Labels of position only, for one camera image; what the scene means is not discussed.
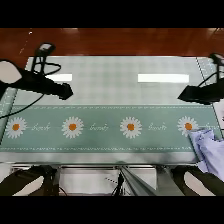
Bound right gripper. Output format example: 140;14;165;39
177;84;216;106

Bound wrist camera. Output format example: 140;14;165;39
32;42;57;75
209;52;224;83

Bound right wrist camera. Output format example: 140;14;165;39
209;52;224;83

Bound light blue shirt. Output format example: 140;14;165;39
187;128;224;183

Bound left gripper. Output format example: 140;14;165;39
39;77;75;101

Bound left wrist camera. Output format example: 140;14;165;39
32;42;57;75

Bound black cable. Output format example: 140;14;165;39
197;71;222;88
0;92;46;120

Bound silver frame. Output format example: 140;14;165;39
0;161;224;197

